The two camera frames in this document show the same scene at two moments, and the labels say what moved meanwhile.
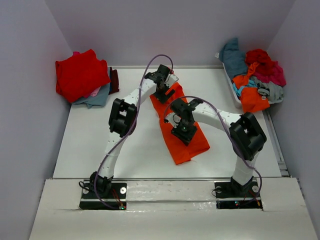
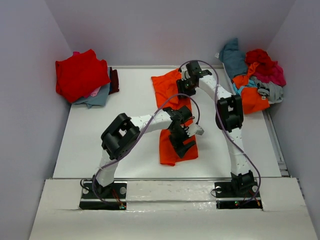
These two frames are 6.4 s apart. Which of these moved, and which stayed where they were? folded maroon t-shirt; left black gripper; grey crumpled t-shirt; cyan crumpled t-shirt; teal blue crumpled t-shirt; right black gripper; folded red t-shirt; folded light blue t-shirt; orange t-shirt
Moved: right black gripper; orange t-shirt; left black gripper
Stayed: teal blue crumpled t-shirt; folded red t-shirt; folded maroon t-shirt; folded light blue t-shirt; grey crumpled t-shirt; cyan crumpled t-shirt
